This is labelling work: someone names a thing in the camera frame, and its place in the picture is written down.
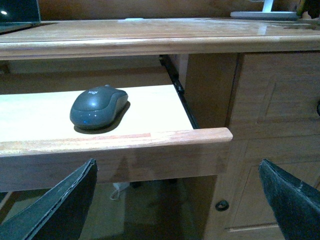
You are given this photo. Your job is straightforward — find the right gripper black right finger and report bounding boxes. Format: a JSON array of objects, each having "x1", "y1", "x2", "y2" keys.
[{"x1": 258, "y1": 159, "x2": 320, "y2": 240}]

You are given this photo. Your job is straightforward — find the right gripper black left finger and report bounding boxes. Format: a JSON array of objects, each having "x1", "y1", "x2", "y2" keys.
[{"x1": 0, "y1": 159, "x2": 98, "y2": 240}]

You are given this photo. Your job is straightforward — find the dark grey computer mouse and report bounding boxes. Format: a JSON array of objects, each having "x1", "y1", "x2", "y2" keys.
[{"x1": 69, "y1": 85, "x2": 129, "y2": 130}]

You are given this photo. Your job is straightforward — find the wooden pull-out keyboard tray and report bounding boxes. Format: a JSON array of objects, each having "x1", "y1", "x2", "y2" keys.
[{"x1": 0, "y1": 85, "x2": 233, "y2": 192}]

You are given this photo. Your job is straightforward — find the black round cabinet knob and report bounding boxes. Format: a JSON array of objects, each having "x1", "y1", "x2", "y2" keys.
[{"x1": 215, "y1": 200, "x2": 230, "y2": 212}]

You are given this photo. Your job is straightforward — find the wooden desk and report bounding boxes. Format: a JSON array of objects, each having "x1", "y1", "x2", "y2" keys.
[{"x1": 0, "y1": 18, "x2": 320, "y2": 240}]

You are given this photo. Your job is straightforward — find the grey open laptop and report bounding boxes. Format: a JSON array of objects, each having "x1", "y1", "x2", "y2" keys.
[{"x1": 0, "y1": 0, "x2": 41, "y2": 34}]

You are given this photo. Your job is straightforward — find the black right drawer slide rail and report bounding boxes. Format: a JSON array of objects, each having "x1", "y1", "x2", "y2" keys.
[{"x1": 159, "y1": 54, "x2": 200, "y2": 129}]

